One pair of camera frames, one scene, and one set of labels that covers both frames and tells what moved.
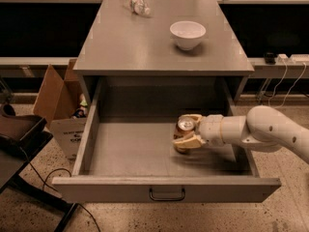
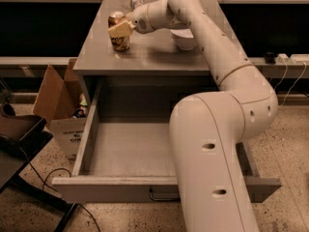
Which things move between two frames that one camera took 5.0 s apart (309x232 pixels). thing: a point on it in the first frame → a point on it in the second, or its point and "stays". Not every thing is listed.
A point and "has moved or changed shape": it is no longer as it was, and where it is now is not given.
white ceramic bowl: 187,34 stays
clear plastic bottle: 135,4 stays
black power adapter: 269,58 stays
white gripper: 210,129 → 139,20
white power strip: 294,58 stays
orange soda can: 185,125 has moved or changed shape
